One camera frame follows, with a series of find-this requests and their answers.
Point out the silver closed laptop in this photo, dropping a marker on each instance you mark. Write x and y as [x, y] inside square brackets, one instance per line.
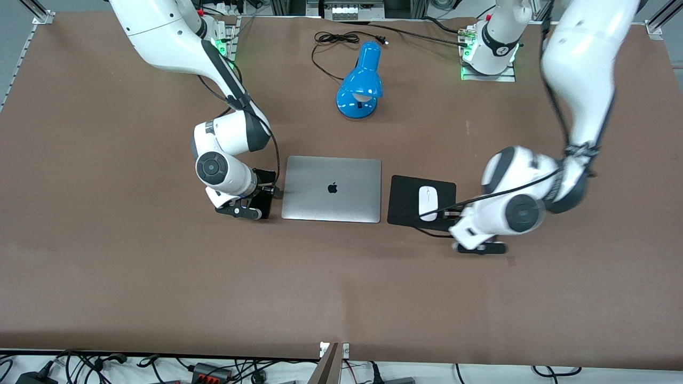
[331, 202]

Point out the small black plug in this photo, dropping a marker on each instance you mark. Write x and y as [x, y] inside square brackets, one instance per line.
[259, 377]

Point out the black smartphone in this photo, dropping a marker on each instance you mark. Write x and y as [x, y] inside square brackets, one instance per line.
[264, 205]

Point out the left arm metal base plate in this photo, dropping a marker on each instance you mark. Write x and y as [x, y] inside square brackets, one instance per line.
[507, 74]

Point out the black box with red levers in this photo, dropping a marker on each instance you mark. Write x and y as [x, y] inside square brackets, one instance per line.
[212, 372]

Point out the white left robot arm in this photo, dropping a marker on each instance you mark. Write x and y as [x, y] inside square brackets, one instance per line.
[579, 64]

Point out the metal table corner bracket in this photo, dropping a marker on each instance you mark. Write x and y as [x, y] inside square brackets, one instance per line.
[44, 17]
[654, 30]

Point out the aluminium frame rail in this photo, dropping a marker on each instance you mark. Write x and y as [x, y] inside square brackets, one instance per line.
[315, 6]

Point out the blue desk lamp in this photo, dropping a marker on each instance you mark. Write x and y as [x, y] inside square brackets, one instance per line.
[360, 85]

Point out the white bracket tag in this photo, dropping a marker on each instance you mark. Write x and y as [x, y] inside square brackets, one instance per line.
[346, 350]

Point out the white computer mouse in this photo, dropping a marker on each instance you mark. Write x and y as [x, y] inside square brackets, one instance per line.
[427, 200]

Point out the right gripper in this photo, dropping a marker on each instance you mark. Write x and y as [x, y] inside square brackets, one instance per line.
[265, 178]

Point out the power strip with plugs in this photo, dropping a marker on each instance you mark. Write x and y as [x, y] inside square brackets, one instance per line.
[229, 6]

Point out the black power adapter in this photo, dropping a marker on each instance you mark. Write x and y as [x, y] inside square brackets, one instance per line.
[37, 378]

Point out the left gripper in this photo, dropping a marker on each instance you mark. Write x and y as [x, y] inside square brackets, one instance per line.
[447, 214]

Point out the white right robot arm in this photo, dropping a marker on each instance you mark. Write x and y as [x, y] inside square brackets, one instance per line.
[160, 37]

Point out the white multi-socket block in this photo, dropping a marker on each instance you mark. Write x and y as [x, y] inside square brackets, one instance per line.
[344, 12]

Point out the black mouse pad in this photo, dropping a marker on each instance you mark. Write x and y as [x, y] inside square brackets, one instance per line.
[403, 202]

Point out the grey flat box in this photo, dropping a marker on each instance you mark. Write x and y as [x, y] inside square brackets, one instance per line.
[399, 381]

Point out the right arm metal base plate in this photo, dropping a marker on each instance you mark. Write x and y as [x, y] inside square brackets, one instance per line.
[230, 50]

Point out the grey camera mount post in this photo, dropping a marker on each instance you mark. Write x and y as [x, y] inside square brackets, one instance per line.
[328, 368]

